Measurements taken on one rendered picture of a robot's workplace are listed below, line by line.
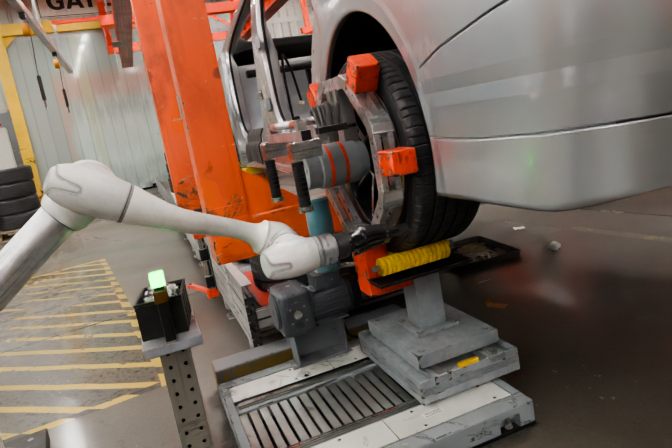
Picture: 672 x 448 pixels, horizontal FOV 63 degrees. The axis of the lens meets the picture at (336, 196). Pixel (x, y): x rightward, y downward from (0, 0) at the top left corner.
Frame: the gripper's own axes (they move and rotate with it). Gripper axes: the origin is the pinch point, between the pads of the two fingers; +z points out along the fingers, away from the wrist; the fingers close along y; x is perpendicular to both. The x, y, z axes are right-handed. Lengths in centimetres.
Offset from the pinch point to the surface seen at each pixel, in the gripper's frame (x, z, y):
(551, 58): -18, 6, 75
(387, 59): 40, 9, 31
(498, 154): -18, 5, 50
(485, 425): -54, 9, -27
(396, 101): 22.3, 3.8, 30.7
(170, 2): 107, -44, 16
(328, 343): 5, -11, -80
